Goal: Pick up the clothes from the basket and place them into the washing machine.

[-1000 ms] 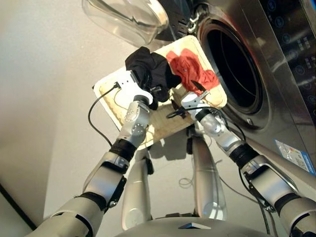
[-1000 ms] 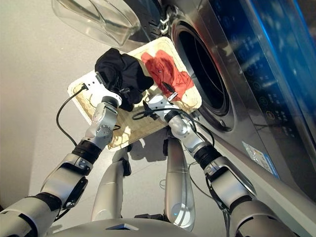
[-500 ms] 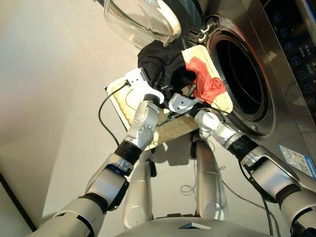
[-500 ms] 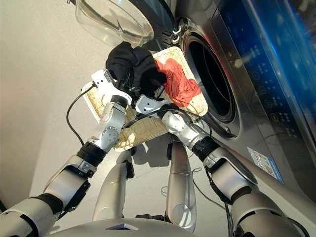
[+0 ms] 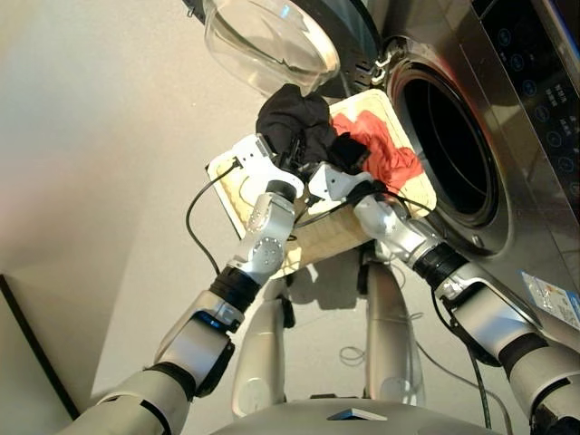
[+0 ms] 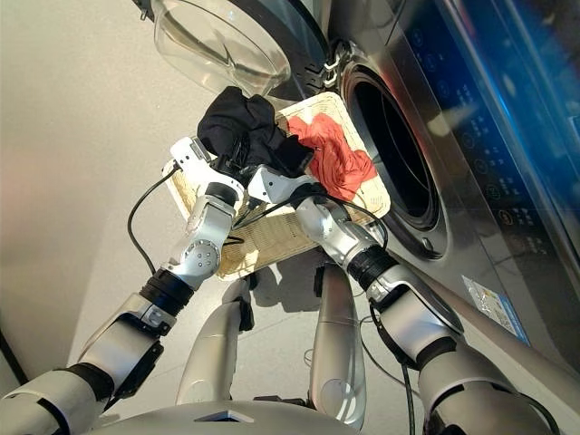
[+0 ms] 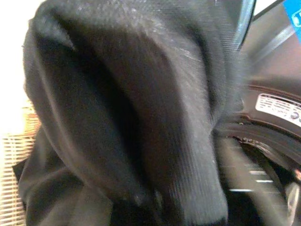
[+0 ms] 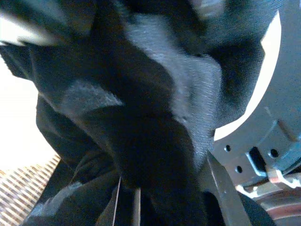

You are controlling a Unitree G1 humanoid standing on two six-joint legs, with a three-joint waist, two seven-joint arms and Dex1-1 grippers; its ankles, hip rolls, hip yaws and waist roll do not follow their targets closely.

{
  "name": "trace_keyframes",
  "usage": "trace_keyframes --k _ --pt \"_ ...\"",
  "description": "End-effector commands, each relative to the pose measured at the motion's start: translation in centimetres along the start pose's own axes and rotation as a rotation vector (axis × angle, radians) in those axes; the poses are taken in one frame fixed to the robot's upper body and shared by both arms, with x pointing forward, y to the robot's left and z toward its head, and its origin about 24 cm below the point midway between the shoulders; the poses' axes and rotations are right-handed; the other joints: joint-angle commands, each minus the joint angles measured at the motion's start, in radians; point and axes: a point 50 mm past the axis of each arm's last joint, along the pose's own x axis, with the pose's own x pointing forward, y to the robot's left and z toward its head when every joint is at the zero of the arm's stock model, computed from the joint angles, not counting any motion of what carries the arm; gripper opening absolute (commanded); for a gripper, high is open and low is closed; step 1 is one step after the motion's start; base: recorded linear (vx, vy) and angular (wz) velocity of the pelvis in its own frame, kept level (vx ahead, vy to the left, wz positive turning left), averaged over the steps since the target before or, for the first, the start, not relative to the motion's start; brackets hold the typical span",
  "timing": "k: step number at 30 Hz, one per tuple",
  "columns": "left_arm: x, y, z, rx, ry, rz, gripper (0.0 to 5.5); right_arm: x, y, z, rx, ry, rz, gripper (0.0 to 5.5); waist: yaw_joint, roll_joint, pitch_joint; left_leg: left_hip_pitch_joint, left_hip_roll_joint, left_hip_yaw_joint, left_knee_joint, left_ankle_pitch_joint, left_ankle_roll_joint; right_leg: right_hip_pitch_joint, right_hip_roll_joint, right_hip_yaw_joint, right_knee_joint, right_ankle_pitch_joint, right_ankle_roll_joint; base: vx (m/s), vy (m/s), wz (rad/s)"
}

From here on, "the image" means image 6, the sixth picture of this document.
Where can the black garment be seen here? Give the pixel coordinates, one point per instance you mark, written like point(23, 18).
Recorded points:
point(244, 122)

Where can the orange garment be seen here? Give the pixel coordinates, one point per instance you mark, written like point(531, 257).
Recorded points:
point(340, 163)

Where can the pale woven laundry basket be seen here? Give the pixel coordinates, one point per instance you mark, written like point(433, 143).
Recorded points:
point(272, 235)

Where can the round glass washing machine door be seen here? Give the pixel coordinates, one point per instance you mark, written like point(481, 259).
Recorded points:
point(217, 45)

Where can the grey washing machine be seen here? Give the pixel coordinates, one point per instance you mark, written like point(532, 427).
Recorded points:
point(476, 136)

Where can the blue washing machine label sticker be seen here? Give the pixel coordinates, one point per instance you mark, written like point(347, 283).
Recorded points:
point(496, 310)

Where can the silver robot leg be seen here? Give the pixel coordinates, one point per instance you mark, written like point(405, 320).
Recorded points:
point(337, 344)
point(213, 344)

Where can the silver robot torso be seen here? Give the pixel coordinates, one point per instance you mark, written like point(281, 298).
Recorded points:
point(222, 419)

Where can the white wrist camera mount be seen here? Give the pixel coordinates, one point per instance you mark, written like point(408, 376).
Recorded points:
point(195, 167)
point(276, 186)

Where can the black edged wall panel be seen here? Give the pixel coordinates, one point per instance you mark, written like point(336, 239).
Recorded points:
point(11, 353)

